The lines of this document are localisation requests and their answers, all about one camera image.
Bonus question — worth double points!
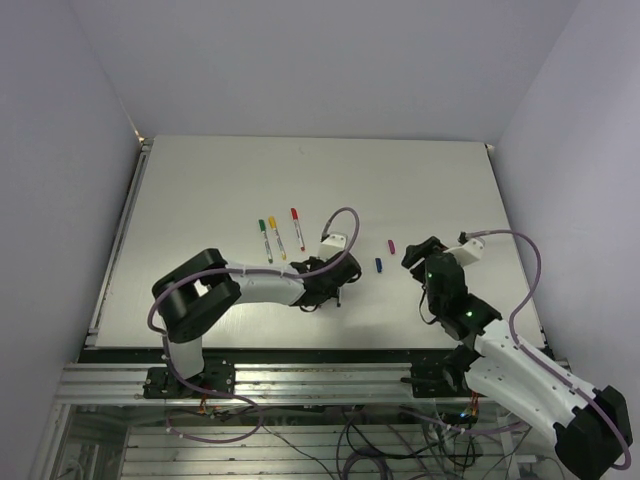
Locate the aluminium frame rail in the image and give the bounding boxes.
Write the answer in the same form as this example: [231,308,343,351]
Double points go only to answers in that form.
[55,363,413,406]

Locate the red pen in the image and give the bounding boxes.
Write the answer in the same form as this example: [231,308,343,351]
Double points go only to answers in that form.
[292,219,306,252]

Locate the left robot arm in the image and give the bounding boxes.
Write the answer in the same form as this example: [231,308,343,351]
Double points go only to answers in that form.
[151,248,362,397]

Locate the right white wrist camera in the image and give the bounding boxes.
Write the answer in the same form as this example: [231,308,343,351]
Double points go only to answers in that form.
[444,232,485,267]

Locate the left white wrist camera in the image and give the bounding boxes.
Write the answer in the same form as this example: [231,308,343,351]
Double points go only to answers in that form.
[318,232,348,261]

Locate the yellow pen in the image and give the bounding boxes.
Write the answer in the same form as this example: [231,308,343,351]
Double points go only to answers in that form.
[271,228,287,260]

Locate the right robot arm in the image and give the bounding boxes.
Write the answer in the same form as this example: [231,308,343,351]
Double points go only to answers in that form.
[402,232,633,479]

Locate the loose cables under table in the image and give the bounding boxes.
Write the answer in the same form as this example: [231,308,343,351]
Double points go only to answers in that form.
[159,397,551,480]

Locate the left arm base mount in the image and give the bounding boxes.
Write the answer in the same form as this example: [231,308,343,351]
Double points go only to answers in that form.
[143,360,236,400]

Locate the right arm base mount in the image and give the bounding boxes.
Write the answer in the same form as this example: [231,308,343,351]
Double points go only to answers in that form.
[400,345,480,398]

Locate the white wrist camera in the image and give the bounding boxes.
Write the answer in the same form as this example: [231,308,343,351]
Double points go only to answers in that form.
[444,232,485,267]
[318,232,348,261]

